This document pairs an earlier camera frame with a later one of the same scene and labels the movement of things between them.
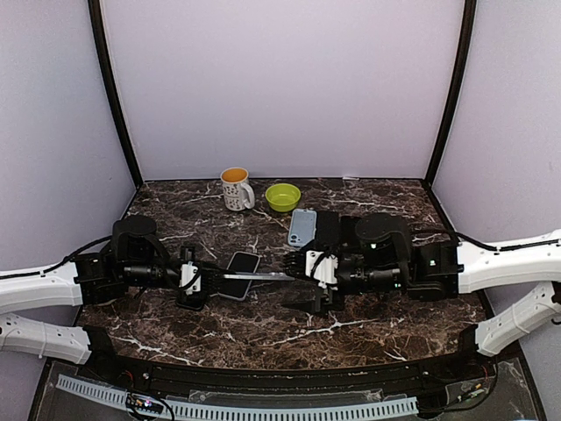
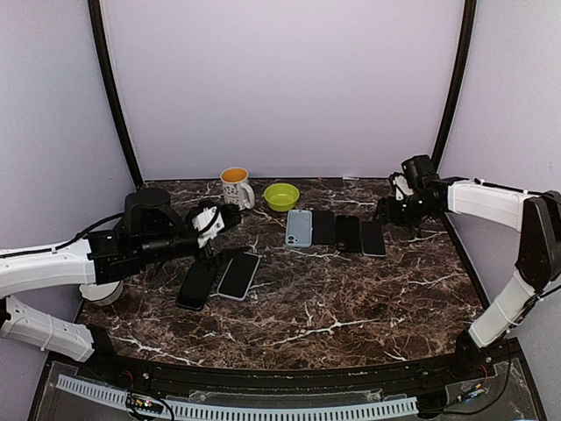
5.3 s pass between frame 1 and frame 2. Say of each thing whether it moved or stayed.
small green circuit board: stayed
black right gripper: moved
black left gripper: moved
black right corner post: stayed
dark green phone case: stayed
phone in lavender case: stayed
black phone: moved
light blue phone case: stayed
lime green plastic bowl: stayed
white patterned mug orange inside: stayed
